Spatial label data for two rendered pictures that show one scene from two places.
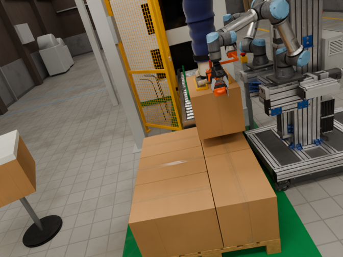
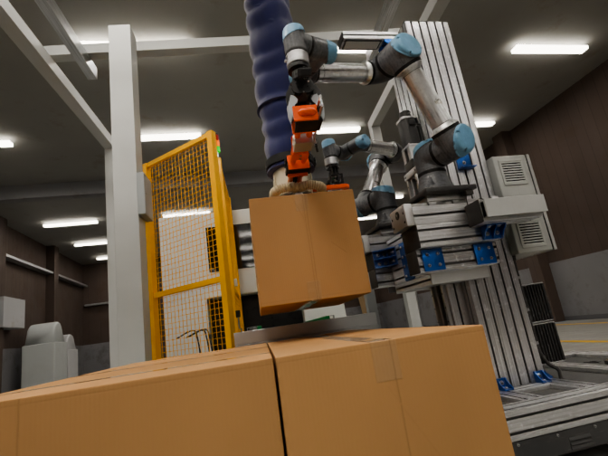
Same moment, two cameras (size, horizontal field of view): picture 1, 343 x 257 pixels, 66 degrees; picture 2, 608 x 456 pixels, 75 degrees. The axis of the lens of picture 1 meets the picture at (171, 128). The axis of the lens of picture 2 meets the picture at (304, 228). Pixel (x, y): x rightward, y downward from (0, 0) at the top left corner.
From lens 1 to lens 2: 1.35 m
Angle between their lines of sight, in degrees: 42
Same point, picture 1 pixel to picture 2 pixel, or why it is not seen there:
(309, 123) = (508, 325)
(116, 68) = (127, 257)
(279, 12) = (406, 43)
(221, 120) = (314, 260)
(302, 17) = not seen: hidden behind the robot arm
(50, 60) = (35, 365)
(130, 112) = (130, 353)
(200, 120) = (266, 252)
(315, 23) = not seen: hidden behind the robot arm
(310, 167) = (548, 411)
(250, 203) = (400, 347)
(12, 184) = not seen: outside the picture
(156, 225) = (20, 438)
